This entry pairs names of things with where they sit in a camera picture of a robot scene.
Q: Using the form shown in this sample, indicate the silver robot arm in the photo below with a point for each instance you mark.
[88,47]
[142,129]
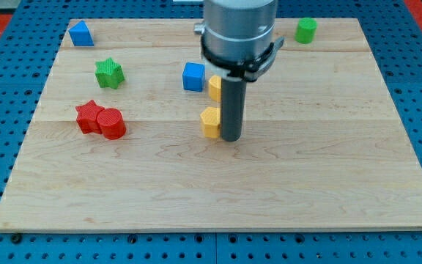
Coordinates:
[237,37]

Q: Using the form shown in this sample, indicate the blue triangle block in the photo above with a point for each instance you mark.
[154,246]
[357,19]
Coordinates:
[80,34]

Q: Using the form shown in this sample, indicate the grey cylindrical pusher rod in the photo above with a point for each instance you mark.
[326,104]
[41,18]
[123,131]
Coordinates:
[232,109]

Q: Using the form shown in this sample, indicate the yellow hexagon block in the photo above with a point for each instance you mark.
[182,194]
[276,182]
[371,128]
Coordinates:
[210,122]

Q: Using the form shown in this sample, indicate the red cylinder block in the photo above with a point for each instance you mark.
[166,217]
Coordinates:
[111,123]

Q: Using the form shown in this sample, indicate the wooden board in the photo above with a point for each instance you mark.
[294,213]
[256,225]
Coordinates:
[322,150]

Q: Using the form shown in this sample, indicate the green cylinder block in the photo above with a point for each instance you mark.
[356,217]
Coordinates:
[305,31]

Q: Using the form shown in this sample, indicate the green star block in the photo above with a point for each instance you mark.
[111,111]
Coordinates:
[109,73]

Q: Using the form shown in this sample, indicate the yellow block behind rod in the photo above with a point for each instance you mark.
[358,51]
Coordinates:
[214,88]

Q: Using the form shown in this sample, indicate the red star block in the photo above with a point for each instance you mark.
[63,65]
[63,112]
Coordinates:
[87,117]

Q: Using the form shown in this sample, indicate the blue cube block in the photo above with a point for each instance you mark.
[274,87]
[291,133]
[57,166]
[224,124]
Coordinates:
[193,77]

